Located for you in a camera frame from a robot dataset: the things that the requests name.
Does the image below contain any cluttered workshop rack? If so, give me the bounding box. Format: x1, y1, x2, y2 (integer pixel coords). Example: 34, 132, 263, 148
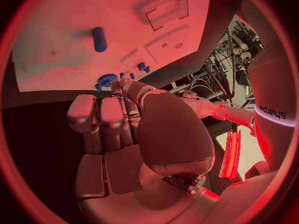
202, 16, 264, 105

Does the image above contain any white task board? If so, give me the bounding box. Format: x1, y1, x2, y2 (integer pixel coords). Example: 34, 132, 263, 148
11, 0, 211, 93

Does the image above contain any blue gear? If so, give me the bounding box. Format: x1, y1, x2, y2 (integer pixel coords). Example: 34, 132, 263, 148
94, 73, 118, 92

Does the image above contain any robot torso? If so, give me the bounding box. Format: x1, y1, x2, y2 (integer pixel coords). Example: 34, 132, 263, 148
247, 40, 298, 172

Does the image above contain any white cable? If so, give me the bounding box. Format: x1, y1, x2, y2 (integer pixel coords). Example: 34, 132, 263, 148
185, 78, 234, 106

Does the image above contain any glowing light bar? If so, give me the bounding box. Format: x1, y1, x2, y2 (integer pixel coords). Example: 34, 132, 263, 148
217, 123, 243, 181

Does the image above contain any blue cylinder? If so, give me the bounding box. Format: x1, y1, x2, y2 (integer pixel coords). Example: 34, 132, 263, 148
91, 26, 109, 53

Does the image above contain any blue plug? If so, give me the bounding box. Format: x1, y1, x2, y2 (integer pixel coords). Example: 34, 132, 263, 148
136, 61, 151, 74

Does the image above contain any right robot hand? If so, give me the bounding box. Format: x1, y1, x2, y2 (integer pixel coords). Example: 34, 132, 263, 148
66, 77, 221, 224

